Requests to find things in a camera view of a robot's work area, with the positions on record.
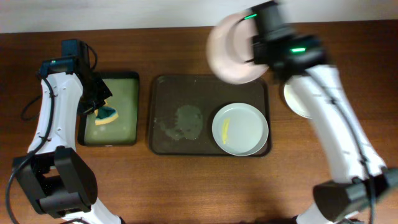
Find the green and yellow sponge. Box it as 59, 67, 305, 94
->
94, 100, 119, 126

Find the white plate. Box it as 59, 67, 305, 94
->
283, 84, 311, 119
206, 10, 268, 85

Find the light grey plate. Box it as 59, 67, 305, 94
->
211, 103, 271, 157

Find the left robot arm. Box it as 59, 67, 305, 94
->
8, 39, 124, 224

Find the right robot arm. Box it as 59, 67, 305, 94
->
251, 1, 397, 223

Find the small black soapy tray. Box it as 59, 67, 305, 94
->
77, 72, 140, 146

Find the brown plastic serving tray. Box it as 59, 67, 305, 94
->
148, 75, 270, 157

